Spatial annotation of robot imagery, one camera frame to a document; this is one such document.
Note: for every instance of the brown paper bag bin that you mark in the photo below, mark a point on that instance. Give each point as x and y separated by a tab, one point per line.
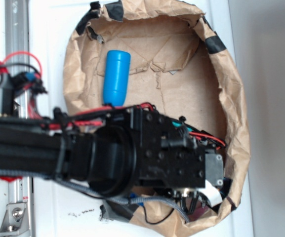
179	64

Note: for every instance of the metal corner bracket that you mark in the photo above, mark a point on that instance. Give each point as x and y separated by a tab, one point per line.
16	221

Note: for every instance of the blue plastic bottle toy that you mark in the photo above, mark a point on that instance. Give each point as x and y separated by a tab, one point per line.
116	77

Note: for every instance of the aluminium frame rail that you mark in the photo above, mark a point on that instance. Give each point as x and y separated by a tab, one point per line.
17	39

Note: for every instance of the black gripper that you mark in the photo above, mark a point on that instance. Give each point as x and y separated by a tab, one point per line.
175	156

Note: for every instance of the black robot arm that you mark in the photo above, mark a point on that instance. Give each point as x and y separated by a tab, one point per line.
113	151

